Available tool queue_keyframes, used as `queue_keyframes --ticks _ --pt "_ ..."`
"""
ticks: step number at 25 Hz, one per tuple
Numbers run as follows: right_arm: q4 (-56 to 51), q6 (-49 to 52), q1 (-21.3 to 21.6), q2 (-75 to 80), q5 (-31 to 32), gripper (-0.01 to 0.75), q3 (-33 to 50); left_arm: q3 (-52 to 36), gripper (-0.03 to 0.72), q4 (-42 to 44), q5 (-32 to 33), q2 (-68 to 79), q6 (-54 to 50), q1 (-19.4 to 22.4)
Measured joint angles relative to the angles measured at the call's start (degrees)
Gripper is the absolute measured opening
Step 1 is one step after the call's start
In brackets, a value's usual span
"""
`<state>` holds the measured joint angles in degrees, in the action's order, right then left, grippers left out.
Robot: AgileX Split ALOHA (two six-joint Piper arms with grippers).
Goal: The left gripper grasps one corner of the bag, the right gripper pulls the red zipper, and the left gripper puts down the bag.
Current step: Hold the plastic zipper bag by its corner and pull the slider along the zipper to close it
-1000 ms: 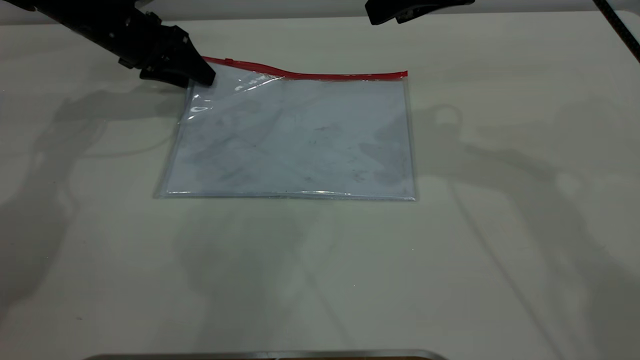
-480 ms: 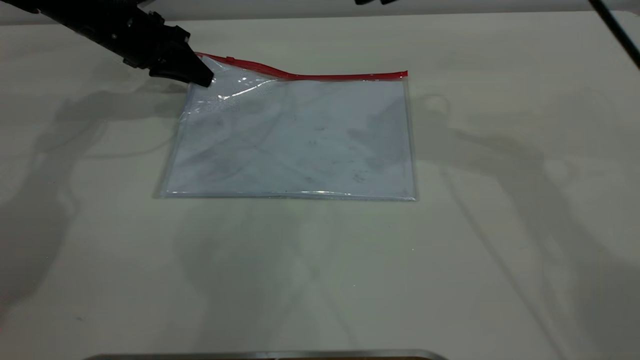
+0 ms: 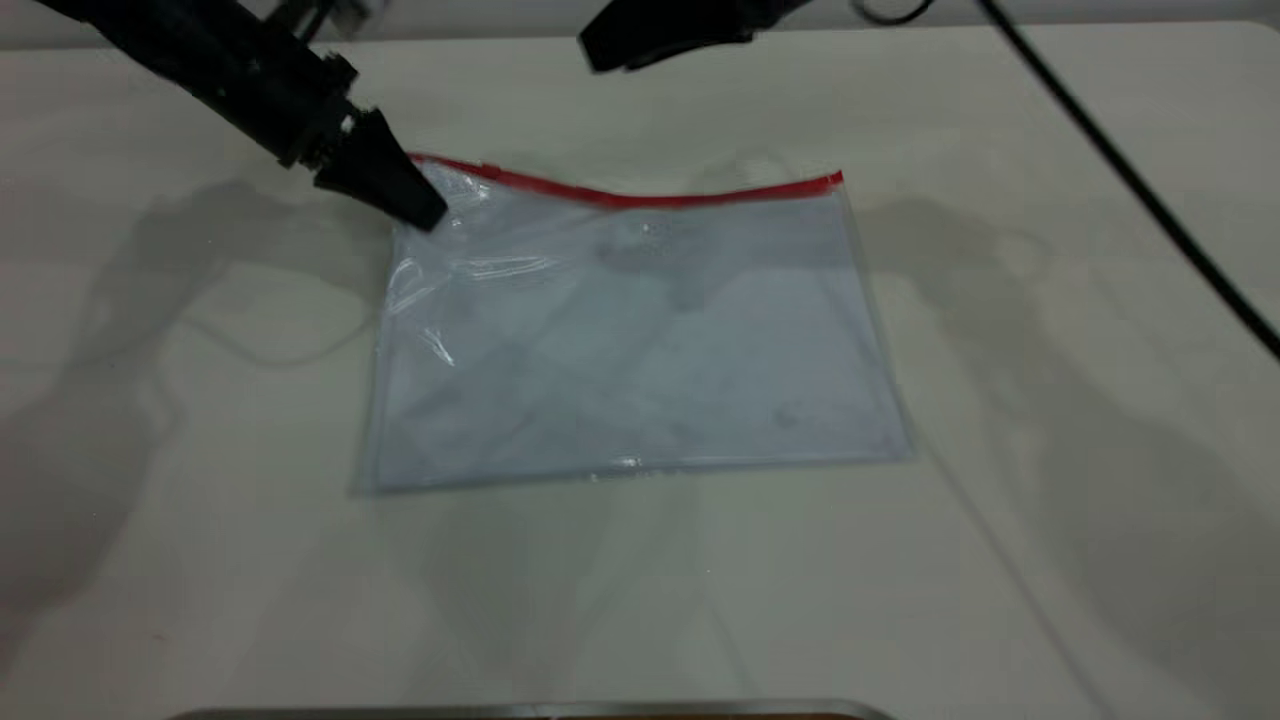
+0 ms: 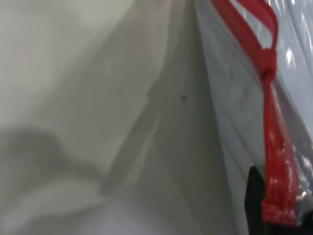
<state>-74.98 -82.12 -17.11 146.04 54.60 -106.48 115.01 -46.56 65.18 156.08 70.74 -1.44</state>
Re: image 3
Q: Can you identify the grey metal edge strip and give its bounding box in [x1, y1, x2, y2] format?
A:
[165, 698, 896, 720]

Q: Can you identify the clear plastic bag red zipper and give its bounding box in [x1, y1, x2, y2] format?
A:
[350, 152, 916, 496]

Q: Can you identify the long black cable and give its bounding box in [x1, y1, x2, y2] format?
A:
[972, 0, 1280, 363]

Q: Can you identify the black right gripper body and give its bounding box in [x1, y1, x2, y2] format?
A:
[690, 0, 813, 47]

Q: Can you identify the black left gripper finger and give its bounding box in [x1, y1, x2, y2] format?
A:
[313, 148, 443, 234]
[335, 106, 449, 223]

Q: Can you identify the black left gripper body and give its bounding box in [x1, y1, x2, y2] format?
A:
[262, 45, 363, 171]

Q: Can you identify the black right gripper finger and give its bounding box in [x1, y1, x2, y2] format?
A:
[578, 0, 701, 63]
[592, 36, 754, 74]

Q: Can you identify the looped black cable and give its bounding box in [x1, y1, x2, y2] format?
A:
[850, 0, 938, 28]

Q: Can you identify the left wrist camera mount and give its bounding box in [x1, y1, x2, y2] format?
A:
[262, 0, 389, 43]

